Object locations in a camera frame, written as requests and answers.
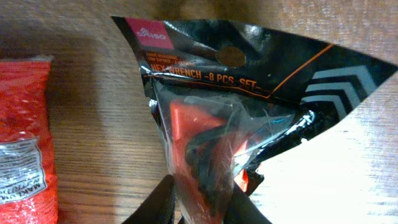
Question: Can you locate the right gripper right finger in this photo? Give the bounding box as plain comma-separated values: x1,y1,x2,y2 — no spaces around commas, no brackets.
223,184,272,224

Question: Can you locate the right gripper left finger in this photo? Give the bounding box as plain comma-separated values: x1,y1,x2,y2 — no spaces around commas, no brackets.
123,174,175,224

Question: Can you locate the silver foil snack packet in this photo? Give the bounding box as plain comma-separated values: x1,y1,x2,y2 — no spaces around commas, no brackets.
113,16,397,223

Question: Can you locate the red snack bag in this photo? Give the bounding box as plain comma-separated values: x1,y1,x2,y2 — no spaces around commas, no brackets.
1,55,58,223

